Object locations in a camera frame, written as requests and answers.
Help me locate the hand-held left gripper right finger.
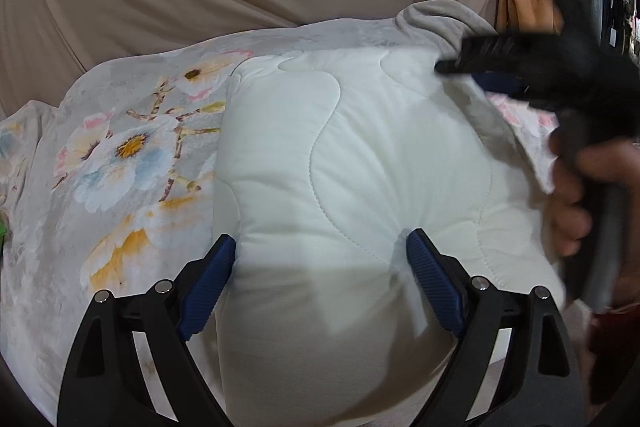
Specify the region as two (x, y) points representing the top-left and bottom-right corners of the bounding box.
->
(405, 228), (586, 427)

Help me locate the person's right hand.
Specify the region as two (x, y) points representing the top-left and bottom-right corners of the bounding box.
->
(545, 139), (640, 308)

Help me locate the floral grey blanket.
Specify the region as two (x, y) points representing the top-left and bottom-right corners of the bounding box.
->
(0, 14), (566, 427)

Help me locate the person's right forearm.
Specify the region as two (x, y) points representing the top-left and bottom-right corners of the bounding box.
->
(585, 297), (640, 413)

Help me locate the grey fleece cloth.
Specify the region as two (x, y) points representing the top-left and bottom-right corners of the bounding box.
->
(397, 0), (501, 68)

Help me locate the white quilted pillow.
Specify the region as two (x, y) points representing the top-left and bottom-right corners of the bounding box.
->
(212, 42), (568, 427)

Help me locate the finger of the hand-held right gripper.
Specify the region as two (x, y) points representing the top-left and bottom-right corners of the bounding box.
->
(435, 32), (526, 76)
(475, 74), (531, 100)

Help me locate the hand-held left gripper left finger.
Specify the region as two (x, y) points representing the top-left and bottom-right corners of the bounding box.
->
(56, 233), (237, 427)

